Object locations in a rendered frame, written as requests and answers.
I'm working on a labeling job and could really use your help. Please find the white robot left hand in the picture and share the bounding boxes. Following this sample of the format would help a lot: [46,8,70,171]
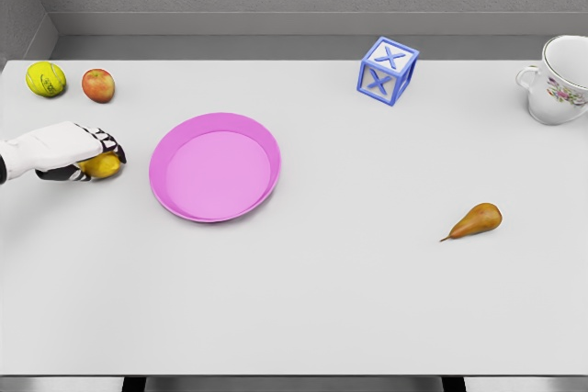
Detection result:
[16,121,128,183]

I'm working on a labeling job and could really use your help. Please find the yellow lemon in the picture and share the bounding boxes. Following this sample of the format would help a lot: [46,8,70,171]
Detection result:
[76,151,123,180]

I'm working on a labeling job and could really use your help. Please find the pink round plate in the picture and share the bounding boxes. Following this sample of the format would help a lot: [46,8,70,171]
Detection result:
[148,112,282,224]

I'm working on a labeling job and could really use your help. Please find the yellow-green tennis ball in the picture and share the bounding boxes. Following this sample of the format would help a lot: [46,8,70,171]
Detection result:
[25,61,67,99]

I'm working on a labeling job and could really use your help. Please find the red apple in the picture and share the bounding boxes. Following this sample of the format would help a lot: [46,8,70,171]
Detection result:
[81,68,116,104]

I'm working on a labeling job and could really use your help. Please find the blue letter X block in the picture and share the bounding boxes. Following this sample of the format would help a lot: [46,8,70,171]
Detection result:
[356,36,420,107]

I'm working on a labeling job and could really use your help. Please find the brown pear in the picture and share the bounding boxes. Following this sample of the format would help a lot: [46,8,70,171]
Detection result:
[439,202,503,243]

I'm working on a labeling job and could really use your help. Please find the white floral teacup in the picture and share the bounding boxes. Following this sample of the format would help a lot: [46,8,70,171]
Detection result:
[514,35,588,126]

